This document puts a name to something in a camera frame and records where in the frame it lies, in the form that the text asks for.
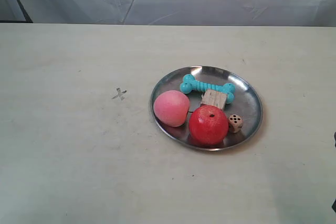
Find pink peach fruit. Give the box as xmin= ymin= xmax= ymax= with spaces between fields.
xmin=153 ymin=90 xmax=190 ymax=127

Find turquoise rubber bone toy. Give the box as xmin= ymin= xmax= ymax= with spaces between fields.
xmin=180 ymin=74 xmax=236 ymax=104

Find small wooden block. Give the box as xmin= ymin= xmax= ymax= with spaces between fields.
xmin=201 ymin=89 xmax=227 ymax=110

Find red apple fruit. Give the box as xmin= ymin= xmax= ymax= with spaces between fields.
xmin=188 ymin=105 xmax=228 ymax=146

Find wooden die black dots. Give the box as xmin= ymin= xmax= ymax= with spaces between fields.
xmin=228 ymin=114 xmax=243 ymax=133

